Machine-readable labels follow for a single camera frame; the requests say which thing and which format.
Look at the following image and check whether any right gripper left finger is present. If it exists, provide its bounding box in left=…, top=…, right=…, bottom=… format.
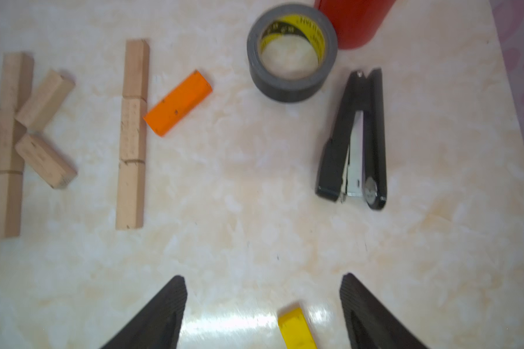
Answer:
left=103, top=276, right=188, bottom=349

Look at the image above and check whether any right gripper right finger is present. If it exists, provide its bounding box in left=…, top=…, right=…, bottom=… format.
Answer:
left=339, top=273, right=426, bottom=349

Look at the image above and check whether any yellow block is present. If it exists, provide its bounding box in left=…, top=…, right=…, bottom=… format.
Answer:
left=277, top=307, right=317, bottom=349

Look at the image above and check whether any pale cream wood block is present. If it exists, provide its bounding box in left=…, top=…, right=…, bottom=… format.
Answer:
left=119, top=97, right=147, bottom=161

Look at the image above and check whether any long natural wood block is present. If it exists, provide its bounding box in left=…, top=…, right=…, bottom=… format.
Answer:
left=0, top=172, right=23, bottom=239

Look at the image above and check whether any orange block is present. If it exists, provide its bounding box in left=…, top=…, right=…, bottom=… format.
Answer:
left=144, top=70, right=213, bottom=137

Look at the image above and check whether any black stapler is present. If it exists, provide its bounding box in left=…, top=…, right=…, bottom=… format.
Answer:
left=316, top=68, right=387, bottom=211

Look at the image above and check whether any red pencil cup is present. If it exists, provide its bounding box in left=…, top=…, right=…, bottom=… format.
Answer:
left=314, top=0, right=395, bottom=50

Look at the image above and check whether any grey duct tape roll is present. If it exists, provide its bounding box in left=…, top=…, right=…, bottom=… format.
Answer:
left=247, top=3, right=339, bottom=103

